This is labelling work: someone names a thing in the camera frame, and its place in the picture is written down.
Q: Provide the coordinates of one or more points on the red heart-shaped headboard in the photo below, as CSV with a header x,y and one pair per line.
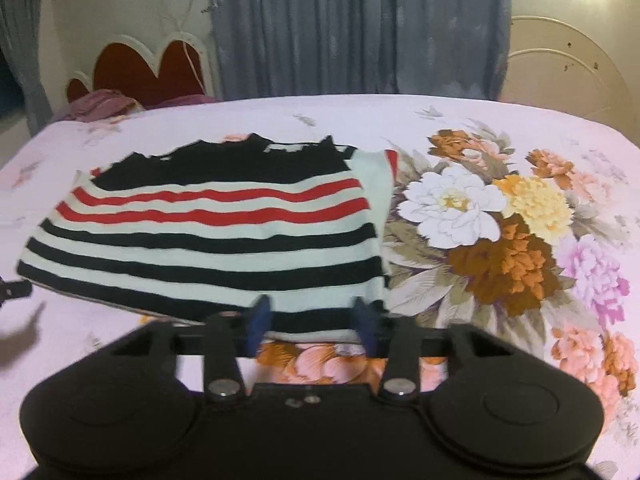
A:
x,y
130,72

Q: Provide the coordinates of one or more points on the wide blue-grey curtain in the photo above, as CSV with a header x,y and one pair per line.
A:
x,y
360,25

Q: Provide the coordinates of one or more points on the purple striped blanket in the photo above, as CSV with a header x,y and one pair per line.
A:
x,y
102,105

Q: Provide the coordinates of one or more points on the narrow blue-grey curtain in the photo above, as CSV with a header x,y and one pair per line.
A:
x,y
25,45

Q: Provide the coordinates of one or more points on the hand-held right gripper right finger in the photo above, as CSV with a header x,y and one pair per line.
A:
x,y
366,327

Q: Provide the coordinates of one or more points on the cream arched bed board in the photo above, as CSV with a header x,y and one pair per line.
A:
x,y
565,70

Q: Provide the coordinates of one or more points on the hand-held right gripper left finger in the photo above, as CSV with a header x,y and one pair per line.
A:
x,y
257,327

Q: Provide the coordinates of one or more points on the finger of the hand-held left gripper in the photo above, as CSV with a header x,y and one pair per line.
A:
x,y
15,290

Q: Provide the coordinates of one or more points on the pink floral bed sheet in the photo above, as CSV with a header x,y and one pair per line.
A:
x,y
350,120

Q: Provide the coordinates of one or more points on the striped knit sweater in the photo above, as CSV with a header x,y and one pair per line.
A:
x,y
200,260

